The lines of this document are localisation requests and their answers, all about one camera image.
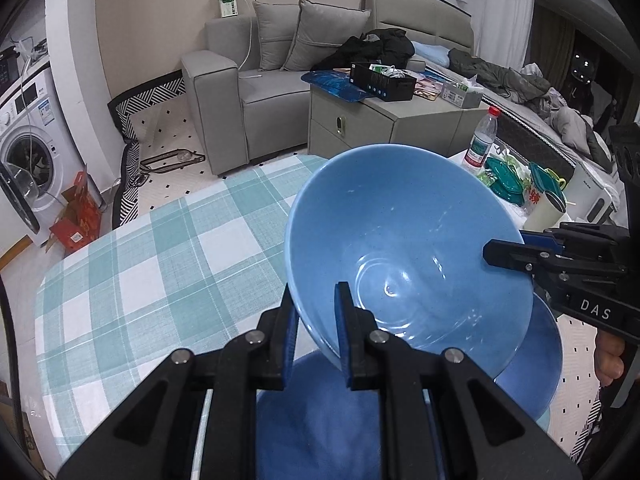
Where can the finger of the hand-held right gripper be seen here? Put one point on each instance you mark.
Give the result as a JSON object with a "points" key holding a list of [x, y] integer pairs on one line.
{"points": [[505, 252], [542, 240]]}

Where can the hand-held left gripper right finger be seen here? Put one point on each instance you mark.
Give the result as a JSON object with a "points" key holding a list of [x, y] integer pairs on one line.
{"points": [[342, 335]]}

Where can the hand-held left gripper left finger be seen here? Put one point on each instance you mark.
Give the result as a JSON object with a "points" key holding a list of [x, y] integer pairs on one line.
{"points": [[290, 350]]}

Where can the blue bowl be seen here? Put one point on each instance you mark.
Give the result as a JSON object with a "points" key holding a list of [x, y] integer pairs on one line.
{"points": [[530, 360], [400, 220]]}

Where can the person's right hand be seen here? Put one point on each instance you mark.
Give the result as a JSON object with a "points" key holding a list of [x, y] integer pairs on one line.
{"points": [[607, 360]]}

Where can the cream tumbler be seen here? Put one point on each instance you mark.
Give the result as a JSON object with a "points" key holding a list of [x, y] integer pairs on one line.
{"points": [[542, 212]]}

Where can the teal food container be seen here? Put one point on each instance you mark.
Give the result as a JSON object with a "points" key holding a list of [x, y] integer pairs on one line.
{"points": [[505, 185]]}

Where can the clear water bottle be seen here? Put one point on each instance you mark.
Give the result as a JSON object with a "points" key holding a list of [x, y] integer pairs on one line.
{"points": [[481, 145]]}

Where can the grey clothes pile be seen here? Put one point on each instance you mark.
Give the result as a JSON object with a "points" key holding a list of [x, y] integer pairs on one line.
{"points": [[570, 120]]}

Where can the teal checked tablecloth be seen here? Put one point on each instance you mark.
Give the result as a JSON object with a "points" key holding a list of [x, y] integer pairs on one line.
{"points": [[150, 270]]}

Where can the green white tissue box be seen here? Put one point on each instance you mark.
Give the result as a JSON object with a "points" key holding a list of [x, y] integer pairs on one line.
{"points": [[460, 95]]}

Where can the beige bedside cabinet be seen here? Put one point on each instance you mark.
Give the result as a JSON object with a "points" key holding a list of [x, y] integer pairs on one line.
{"points": [[400, 125]]}

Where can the dark green jacket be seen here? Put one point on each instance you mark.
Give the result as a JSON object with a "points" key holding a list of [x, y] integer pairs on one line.
{"points": [[500, 77]]}

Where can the pink printed packet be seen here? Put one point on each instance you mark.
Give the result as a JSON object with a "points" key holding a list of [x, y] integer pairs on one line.
{"points": [[429, 88]]}

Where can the brown curtain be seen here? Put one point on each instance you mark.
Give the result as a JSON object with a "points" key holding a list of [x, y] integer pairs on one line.
{"points": [[550, 40]]}

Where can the black plastic basket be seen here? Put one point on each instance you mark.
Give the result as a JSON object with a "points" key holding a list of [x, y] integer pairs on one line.
{"points": [[380, 91]]}

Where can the light blue pillow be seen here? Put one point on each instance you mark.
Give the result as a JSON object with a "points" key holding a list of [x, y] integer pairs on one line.
{"points": [[432, 52]]}

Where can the blue plastic bag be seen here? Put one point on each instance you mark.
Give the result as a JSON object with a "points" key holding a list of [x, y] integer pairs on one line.
{"points": [[330, 82]]}

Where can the black clothes pile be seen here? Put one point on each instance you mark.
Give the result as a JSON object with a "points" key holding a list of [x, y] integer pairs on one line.
{"points": [[370, 47]]}

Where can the beige upholstered bed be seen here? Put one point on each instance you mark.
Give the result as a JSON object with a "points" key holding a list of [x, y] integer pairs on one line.
{"points": [[425, 20]]}

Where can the red cardboard box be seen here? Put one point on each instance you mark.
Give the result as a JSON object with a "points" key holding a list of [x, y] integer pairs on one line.
{"points": [[80, 215]]}

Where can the grey sofa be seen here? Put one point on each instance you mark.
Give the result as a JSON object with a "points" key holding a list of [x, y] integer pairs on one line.
{"points": [[215, 110]]}

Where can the grey sofa cushion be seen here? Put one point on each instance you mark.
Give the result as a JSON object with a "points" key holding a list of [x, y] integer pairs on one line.
{"points": [[325, 30], [275, 35]]}

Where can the black white patterned folding mat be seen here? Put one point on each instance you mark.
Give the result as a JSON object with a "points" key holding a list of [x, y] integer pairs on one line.
{"points": [[150, 97]]}

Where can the white washing machine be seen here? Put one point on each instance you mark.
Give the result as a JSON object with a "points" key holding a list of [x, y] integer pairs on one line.
{"points": [[65, 160]]}

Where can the folded metal frame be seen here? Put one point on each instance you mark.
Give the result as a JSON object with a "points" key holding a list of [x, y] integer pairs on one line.
{"points": [[150, 164]]}

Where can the white green wall device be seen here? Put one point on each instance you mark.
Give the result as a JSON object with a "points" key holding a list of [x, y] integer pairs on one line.
{"points": [[227, 7]]}

